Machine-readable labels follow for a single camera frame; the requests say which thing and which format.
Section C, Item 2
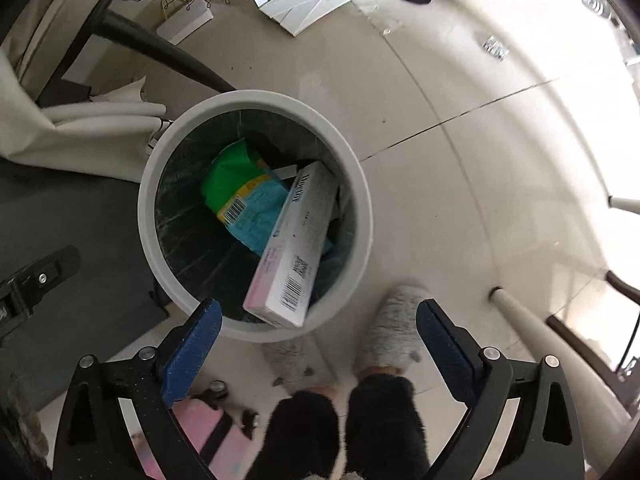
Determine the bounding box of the black bin liner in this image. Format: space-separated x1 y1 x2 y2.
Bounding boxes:
154 107 359 324

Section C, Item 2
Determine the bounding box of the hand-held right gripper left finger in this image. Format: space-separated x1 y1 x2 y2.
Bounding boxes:
52 298 223 480

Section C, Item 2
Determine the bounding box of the green and blue packet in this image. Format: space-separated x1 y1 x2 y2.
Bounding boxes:
201 137 333 256

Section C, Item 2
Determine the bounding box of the beige cloth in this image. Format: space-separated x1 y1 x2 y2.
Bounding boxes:
0 35 168 181

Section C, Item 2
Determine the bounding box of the shiny silver object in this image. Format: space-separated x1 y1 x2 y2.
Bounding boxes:
580 0 626 26

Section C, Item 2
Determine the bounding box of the pink suitcase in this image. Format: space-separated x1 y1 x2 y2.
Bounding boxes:
170 380 261 480

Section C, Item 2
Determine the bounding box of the person in black fleece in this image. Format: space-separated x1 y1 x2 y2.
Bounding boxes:
345 374 434 480

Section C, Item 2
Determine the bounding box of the grey fluffy slipper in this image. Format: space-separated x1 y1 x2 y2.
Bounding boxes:
260 332 337 392
352 285 432 378

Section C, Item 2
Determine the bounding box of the white round trash bin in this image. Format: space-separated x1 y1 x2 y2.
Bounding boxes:
137 89 374 343

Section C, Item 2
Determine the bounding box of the person's left leg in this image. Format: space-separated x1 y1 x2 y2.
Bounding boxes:
245 390 342 480

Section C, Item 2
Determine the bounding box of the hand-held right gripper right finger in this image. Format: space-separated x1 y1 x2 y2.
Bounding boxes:
415 299 586 480

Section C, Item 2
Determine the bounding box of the white and pink box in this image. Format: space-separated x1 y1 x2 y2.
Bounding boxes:
242 160 341 328

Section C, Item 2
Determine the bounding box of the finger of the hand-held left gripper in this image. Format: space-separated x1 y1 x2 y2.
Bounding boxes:
0 245 82 343

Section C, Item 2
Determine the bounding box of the person's left forearm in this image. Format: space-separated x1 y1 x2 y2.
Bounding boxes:
0 362 53 480

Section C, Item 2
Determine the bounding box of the grey chair with dark legs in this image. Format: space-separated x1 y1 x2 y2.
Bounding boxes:
10 0 239 106

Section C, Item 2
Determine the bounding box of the silver blister pack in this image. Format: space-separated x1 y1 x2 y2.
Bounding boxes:
482 35 510 61

